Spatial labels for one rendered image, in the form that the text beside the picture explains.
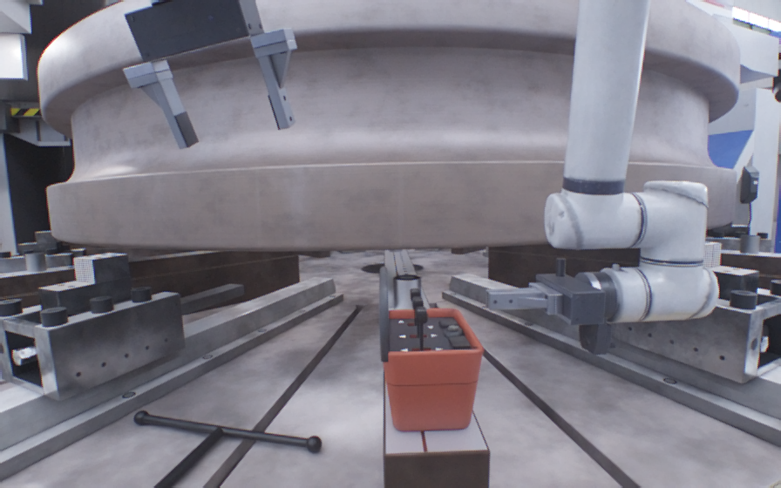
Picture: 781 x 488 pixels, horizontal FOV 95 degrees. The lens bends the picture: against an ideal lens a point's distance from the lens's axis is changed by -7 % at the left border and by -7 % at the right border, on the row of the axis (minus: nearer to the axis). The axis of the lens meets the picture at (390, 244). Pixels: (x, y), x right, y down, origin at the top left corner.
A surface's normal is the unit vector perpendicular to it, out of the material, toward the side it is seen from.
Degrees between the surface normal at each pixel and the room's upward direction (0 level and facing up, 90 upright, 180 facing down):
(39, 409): 71
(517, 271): 90
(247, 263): 90
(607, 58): 101
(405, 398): 97
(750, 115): 90
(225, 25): 114
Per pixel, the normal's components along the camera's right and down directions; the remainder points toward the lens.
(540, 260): -0.70, 0.11
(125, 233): -0.39, 0.12
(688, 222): -0.04, 0.12
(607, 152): -0.15, 0.34
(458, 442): -0.02, -0.99
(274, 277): 0.72, 0.07
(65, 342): 0.93, 0.03
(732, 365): -0.92, 0.07
